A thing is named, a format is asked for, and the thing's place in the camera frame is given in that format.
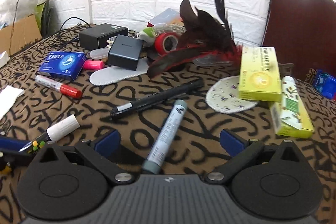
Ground white dotted round pad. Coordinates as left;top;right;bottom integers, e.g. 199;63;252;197
206;76;259;114

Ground grey marker pen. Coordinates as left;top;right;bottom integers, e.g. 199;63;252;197
142;100;187;174

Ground white paper sheet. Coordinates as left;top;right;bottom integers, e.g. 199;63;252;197
0;85;25;119

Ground green white long box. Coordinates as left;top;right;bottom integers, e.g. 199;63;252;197
269;76;314;139

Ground yellow medicine box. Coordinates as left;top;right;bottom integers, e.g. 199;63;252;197
238;47;282;102

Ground grey insole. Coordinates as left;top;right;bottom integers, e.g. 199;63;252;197
89;57;149;86

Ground black pen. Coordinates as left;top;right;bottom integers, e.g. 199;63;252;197
110;79;205;121

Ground red capped white marker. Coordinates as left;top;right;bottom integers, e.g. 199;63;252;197
35;75;82;99

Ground pink highlighter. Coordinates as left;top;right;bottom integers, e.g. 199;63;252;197
83;60;105;71

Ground blue medicine box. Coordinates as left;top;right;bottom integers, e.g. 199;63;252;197
38;51;87;81

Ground clear plastic case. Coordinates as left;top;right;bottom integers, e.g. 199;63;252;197
89;47;110;60

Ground black power adapter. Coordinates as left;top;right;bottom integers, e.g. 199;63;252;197
107;35;144;71

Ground black cardboard box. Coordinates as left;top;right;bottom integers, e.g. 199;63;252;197
78;23;129;51

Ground small blue packet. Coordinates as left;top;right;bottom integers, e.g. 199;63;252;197
313;69;336;100

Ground red tape roll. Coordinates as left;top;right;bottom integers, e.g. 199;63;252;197
154;32;179;56

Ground brown cardboard box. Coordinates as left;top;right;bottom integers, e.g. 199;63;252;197
0;15;42;56

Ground dark brown headboard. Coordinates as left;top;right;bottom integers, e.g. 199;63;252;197
262;0;336;80

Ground red white carton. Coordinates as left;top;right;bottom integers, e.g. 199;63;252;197
147;8;183;27

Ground black cables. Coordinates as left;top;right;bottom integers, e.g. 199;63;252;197
49;16;91;50

